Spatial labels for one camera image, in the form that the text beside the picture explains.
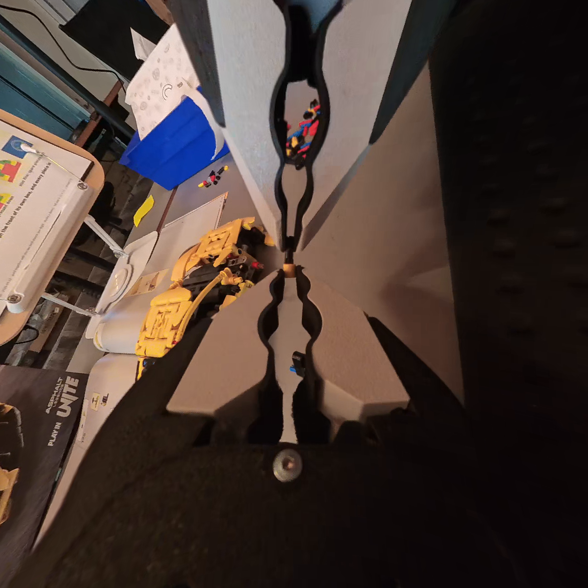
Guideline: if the yellow paper note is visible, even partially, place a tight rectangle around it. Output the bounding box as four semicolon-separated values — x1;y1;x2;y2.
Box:
133;194;155;228

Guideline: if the wooden sign board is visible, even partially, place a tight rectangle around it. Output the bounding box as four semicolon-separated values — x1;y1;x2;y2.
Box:
0;107;106;346

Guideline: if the instruction booklet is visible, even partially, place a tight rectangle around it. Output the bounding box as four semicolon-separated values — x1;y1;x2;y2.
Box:
73;190;229;454

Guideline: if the blue storage bin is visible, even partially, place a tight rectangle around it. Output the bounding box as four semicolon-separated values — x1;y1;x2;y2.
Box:
118;97;231;192

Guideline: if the pile of mixed small bricks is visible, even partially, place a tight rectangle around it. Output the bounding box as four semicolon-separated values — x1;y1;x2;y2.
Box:
285;98;323;170

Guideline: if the metal pole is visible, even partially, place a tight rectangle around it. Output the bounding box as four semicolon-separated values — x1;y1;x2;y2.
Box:
0;13;137;139

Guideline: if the yellow toy brick car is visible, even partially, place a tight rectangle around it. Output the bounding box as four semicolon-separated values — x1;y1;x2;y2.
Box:
135;216;277;383

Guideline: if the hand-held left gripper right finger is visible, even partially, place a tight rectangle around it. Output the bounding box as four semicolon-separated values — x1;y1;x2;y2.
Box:
293;266;411;443

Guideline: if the perforated grey panel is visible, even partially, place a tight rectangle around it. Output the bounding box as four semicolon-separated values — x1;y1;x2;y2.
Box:
428;0;588;588

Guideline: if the grey desk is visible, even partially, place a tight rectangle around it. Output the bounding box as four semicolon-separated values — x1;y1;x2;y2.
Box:
37;60;465;547

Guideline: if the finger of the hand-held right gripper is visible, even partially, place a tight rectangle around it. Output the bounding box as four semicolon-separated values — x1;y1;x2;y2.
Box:
207;0;296;252
293;0;413;252

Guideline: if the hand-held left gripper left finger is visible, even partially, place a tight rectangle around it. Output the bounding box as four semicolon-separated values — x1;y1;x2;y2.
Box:
165;269;284;443

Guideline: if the toy car box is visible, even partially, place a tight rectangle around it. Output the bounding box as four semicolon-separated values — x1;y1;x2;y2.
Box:
0;365;91;576

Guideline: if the white paper bag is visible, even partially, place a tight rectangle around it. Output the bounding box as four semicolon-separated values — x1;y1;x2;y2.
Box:
124;23;231;162

